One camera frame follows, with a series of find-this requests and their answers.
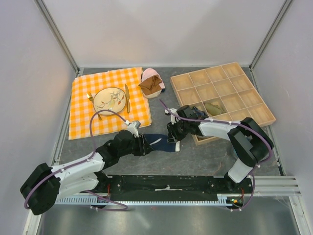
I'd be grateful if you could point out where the aluminium frame post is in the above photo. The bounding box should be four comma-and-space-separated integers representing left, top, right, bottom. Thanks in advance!
249, 0, 293, 72
34, 0, 80, 75

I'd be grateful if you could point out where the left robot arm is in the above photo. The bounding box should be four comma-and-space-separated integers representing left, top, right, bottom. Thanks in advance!
20, 130, 153, 215

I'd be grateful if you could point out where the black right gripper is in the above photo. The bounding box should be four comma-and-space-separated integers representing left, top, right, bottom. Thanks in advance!
166, 119, 189, 143

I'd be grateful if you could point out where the gold fork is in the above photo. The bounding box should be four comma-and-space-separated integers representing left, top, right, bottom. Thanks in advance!
86, 92, 102, 120

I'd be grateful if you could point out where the olive green rolled underwear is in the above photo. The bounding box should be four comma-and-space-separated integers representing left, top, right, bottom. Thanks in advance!
204, 102, 225, 116

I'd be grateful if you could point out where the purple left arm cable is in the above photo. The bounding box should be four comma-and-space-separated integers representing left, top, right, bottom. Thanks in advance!
23, 109, 130, 212

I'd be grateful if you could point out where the navy striped rolled underwear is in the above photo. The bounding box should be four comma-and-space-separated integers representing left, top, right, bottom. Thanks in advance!
191, 106, 208, 119

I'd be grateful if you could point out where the aluminium frame post right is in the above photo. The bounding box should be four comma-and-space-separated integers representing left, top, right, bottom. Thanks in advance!
249, 0, 293, 72

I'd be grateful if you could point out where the gold knife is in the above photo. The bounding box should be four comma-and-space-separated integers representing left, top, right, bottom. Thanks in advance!
125, 84, 130, 113

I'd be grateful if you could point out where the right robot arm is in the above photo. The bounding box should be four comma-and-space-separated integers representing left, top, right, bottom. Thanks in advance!
165, 105, 273, 193

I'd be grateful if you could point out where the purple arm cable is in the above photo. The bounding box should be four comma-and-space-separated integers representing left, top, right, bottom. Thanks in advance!
159, 98, 274, 212
23, 109, 130, 212

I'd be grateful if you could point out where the cream underwear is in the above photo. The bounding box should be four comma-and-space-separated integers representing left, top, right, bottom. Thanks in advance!
144, 90, 162, 99

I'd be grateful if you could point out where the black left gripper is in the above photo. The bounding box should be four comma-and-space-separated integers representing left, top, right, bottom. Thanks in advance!
118, 133, 155, 157

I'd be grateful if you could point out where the navy blue white-trimmed underwear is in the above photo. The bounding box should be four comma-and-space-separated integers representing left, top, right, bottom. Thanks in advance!
144, 134, 180, 152

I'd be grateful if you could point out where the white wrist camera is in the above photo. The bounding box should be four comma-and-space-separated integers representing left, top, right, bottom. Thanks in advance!
164, 108, 180, 124
125, 120, 141, 138

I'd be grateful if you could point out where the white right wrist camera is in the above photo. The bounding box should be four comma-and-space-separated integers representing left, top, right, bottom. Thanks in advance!
164, 108, 180, 124

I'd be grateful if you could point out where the aluminium front rail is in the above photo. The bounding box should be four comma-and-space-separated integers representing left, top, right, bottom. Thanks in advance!
36, 175, 303, 196

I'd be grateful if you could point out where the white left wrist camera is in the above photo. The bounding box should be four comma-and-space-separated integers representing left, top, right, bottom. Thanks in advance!
125, 120, 141, 138

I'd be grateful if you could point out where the brown underwear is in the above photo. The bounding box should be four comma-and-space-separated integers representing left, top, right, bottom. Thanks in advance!
139, 76, 162, 95

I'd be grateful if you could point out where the aluminium frame post left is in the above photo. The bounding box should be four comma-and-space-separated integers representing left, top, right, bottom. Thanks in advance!
34, 0, 80, 75

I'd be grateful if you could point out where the white cable duct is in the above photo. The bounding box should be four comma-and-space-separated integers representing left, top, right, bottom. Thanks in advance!
55, 194, 239, 206

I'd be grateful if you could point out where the wooden compartment tray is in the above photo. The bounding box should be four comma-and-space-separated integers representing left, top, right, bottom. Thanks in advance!
170, 61, 276, 146

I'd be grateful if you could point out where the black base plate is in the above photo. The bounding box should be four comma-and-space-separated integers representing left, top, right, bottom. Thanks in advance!
92, 175, 252, 201

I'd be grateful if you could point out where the bird-painted ceramic plate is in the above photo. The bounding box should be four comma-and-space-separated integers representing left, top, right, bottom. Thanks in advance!
93, 87, 126, 113

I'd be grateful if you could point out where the yellow checkered cloth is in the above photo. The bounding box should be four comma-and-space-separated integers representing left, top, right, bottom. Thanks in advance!
68, 67, 152, 141

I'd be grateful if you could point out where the pink underwear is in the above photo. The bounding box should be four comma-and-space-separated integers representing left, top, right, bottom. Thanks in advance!
141, 68, 165, 90

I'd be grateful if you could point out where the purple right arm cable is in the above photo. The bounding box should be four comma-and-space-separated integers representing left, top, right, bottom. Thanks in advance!
159, 98, 274, 212

